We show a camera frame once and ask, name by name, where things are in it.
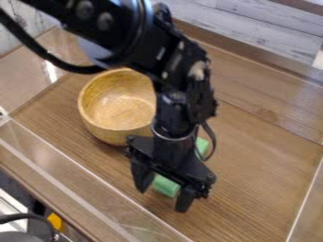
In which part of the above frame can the brown wooden bowl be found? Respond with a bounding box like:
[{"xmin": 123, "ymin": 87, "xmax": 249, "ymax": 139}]
[{"xmin": 79, "ymin": 68, "xmax": 157, "ymax": 147}]

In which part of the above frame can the yellow and black device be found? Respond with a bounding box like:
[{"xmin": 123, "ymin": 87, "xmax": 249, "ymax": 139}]
[{"xmin": 25, "ymin": 201, "xmax": 82, "ymax": 242}]

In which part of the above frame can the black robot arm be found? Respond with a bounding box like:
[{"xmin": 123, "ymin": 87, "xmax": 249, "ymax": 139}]
[{"xmin": 0, "ymin": 0, "xmax": 219, "ymax": 213}]

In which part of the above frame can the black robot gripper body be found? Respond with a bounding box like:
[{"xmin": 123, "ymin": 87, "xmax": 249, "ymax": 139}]
[{"xmin": 127, "ymin": 126, "xmax": 218, "ymax": 199}]

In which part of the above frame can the green rectangular block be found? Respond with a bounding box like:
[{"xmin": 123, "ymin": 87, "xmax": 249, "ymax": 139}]
[{"xmin": 153, "ymin": 137, "xmax": 210, "ymax": 198}]

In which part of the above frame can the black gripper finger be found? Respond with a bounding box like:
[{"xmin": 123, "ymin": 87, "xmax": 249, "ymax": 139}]
[
  {"xmin": 175, "ymin": 187, "xmax": 197, "ymax": 213},
  {"xmin": 131, "ymin": 159, "xmax": 155, "ymax": 193}
]

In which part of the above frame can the black cable bottom left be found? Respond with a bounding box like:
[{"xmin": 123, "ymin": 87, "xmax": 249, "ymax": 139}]
[{"xmin": 0, "ymin": 213, "xmax": 57, "ymax": 242}]

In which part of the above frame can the clear acrylic tray wall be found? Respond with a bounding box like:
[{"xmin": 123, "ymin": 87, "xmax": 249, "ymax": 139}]
[{"xmin": 0, "ymin": 107, "xmax": 194, "ymax": 242}]

